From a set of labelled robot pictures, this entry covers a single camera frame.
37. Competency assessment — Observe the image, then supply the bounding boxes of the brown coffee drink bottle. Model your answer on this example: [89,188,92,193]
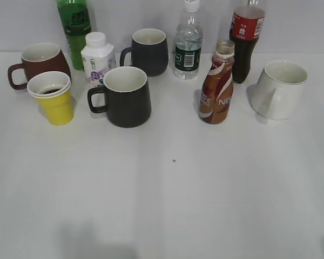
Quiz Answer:
[198,40,235,124]

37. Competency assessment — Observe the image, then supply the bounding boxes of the yellow paper cup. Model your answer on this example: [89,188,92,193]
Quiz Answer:
[27,71,74,126]

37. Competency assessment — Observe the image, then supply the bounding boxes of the black front ceramic mug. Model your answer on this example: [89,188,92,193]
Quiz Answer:
[87,66,152,128]

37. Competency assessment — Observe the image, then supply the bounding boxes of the black ceramic mug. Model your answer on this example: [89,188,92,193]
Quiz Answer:
[87,66,152,128]
[119,28,168,77]

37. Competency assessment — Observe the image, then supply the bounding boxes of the black rear ceramic mug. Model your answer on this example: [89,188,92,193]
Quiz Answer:
[119,28,168,77]

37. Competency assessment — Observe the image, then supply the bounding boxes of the white milk carton bottle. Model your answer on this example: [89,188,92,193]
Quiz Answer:
[81,32,116,88]

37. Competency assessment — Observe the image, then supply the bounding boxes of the clear water bottle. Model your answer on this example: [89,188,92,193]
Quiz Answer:
[174,1,203,80]

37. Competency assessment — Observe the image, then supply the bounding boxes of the white ceramic mug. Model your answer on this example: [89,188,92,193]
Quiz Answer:
[249,60,308,120]

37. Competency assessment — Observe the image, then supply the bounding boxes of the cola bottle red label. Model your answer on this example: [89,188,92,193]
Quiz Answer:
[229,1,266,84]

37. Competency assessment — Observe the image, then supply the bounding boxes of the dark red ceramic mug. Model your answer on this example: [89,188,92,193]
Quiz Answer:
[8,43,71,90]

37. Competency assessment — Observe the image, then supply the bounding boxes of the green drink bottle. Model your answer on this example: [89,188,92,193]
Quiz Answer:
[56,0,91,71]

